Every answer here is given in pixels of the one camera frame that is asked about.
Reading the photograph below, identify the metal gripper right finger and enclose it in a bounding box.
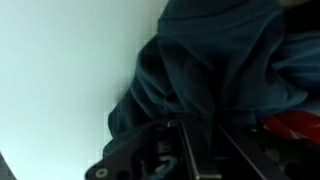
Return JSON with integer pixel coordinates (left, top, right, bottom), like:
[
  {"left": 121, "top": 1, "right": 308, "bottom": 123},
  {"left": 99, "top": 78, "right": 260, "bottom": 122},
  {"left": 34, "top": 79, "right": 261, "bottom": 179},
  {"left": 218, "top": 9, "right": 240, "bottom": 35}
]
[{"left": 214, "top": 123, "right": 284, "bottom": 180}]

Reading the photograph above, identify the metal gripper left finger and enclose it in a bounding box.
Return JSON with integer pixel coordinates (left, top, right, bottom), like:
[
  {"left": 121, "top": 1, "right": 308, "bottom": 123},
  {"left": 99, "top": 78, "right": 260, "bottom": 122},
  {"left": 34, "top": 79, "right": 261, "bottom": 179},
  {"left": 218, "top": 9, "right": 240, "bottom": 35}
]
[{"left": 167, "top": 119, "right": 222, "bottom": 180}]

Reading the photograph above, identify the dark blue shirt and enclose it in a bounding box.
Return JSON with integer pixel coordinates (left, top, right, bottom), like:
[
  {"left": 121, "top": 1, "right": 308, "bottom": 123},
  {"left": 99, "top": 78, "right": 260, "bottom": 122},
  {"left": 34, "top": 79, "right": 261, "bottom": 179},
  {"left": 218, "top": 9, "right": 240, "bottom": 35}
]
[{"left": 103, "top": 0, "right": 320, "bottom": 155}]

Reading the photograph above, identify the white plastic shopping bag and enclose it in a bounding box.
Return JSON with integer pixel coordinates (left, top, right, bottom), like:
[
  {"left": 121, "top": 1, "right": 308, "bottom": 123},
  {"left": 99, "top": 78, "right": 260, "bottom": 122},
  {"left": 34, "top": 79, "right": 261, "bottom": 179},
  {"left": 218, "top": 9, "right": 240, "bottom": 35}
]
[{"left": 262, "top": 111, "right": 320, "bottom": 145}]

